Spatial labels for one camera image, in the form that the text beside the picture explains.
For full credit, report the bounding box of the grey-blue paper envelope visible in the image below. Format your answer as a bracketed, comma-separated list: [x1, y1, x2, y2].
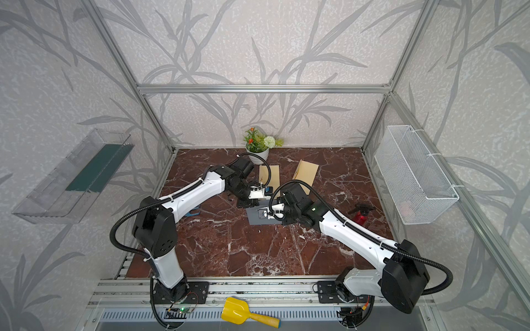
[246, 206, 281, 226]

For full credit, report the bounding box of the cream yellow envelope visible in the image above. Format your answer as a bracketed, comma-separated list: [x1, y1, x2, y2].
[258, 164, 281, 187]
[293, 160, 319, 186]

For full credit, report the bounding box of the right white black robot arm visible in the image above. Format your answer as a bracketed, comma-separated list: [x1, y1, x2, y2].
[267, 179, 454, 314]

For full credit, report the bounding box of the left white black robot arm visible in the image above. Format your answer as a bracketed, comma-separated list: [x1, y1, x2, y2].
[109, 157, 254, 290]

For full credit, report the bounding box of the white ribbed flower pot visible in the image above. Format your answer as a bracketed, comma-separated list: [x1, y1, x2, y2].
[248, 149, 270, 165]

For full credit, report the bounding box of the artificial flower plant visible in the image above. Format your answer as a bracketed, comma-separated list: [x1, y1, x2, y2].
[244, 128, 284, 154]

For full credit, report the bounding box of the red black small object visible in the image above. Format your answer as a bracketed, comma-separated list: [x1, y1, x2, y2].
[348, 203, 375, 226]

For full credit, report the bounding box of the yellow plastic scoop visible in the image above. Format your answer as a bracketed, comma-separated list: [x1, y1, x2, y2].
[222, 297, 280, 328]

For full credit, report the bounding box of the green circuit board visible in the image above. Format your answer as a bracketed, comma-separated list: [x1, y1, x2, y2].
[164, 306, 195, 319]

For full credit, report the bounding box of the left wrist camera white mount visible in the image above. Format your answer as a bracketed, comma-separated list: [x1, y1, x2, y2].
[248, 186, 274, 199]

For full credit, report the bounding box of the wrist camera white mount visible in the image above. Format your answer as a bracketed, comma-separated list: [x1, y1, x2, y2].
[258, 204, 285, 220]
[248, 186, 274, 199]

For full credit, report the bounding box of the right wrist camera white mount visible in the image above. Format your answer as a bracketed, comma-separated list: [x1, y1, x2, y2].
[258, 204, 285, 220]

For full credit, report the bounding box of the teal handled tool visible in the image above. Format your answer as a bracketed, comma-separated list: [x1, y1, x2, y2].
[185, 209, 200, 217]

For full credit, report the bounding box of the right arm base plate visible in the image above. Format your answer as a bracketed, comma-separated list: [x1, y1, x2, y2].
[313, 281, 369, 305]

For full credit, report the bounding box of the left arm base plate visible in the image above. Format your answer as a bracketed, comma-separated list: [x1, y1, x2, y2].
[151, 281, 210, 305]

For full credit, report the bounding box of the white wire mesh basket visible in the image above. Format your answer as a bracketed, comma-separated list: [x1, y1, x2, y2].
[375, 125, 460, 225]

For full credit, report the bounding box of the clear acrylic wall shelf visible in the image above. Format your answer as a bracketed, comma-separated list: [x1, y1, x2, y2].
[12, 129, 135, 224]

